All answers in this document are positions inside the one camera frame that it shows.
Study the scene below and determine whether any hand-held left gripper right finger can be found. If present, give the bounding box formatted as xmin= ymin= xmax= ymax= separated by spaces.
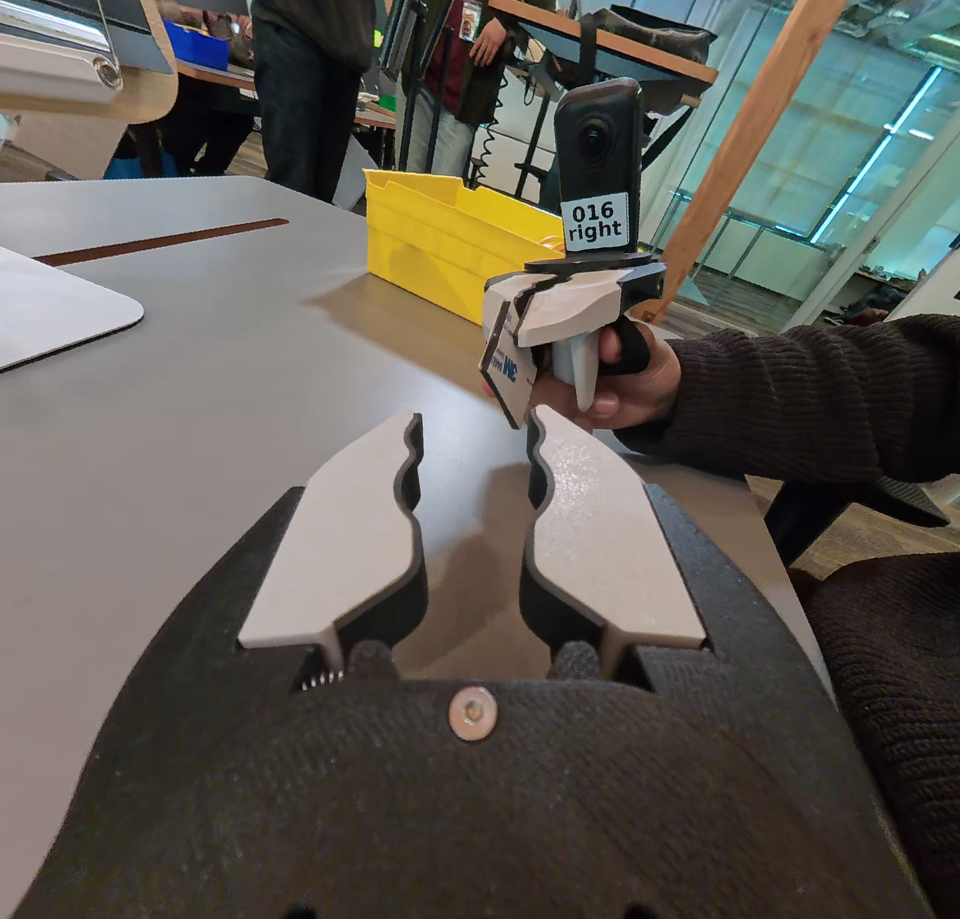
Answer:
xmin=519 ymin=405 xmax=708 ymax=679

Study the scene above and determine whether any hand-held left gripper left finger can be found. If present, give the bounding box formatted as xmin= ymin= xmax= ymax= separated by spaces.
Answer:
xmin=238 ymin=411 xmax=430 ymax=676

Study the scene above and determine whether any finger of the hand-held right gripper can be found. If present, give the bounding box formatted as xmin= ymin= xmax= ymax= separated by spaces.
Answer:
xmin=481 ymin=272 xmax=556 ymax=339
xmin=516 ymin=268 xmax=640 ymax=349

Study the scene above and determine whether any white packet blue print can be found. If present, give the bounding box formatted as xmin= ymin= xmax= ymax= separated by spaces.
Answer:
xmin=478 ymin=300 xmax=543 ymax=431

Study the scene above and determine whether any person's right forearm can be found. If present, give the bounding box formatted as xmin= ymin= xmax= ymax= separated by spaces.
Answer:
xmin=615 ymin=313 xmax=960 ymax=485

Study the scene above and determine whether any person's right hand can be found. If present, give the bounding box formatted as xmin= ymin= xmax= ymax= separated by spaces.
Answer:
xmin=528 ymin=326 xmax=684 ymax=434

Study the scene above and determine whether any yellow storage bin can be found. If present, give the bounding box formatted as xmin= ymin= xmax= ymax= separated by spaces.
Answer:
xmin=363 ymin=169 xmax=573 ymax=328

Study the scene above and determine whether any wooden-edged standing desk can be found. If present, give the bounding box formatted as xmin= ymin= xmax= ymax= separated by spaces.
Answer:
xmin=487 ymin=0 xmax=720 ymax=208

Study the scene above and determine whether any black bag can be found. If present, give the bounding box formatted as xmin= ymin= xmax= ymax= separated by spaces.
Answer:
xmin=577 ymin=4 xmax=714 ymax=65

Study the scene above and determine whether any blue storage bin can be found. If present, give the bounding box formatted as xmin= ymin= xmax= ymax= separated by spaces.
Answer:
xmin=163 ymin=20 xmax=230 ymax=73

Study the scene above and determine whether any wooden post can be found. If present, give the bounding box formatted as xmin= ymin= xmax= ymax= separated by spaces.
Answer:
xmin=660 ymin=0 xmax=873 ymax=320

